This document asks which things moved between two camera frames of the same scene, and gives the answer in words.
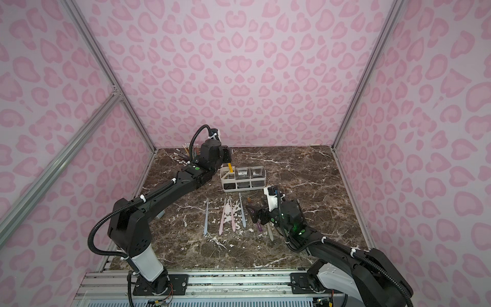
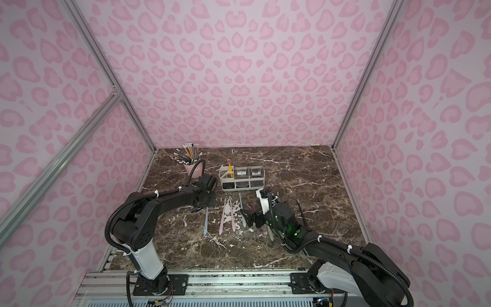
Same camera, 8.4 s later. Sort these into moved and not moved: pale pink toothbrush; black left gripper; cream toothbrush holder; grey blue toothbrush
Moved: black left gripper
Not moved: pale pink toothbrush; grey blue toothbrush; cream toothbrush holder
